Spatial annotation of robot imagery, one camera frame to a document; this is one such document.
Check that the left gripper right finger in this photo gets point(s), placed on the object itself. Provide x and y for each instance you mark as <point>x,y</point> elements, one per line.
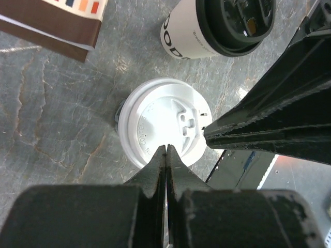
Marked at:
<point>181,183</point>

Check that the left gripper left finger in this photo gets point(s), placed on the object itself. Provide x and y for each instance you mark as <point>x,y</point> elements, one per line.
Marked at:
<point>148,227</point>

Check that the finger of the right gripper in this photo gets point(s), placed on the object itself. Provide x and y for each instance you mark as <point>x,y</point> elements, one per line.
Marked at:
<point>276,103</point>
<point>304,135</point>

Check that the white lid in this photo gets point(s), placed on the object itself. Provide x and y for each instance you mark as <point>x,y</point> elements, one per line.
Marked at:
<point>163,111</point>

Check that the black lid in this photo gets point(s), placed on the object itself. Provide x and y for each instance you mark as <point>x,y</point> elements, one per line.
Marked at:
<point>235,28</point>

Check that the black plastic cup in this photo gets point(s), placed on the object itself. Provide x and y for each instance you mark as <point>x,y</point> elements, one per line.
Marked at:
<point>117,114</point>

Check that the white paper cup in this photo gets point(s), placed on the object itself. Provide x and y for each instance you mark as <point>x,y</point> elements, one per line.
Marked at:
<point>181,35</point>

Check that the patchwork placemat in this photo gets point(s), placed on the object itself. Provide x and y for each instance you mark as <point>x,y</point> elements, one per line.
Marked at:
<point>67,27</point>

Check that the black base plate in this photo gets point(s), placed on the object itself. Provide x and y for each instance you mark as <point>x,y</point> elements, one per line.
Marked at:
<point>241,169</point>

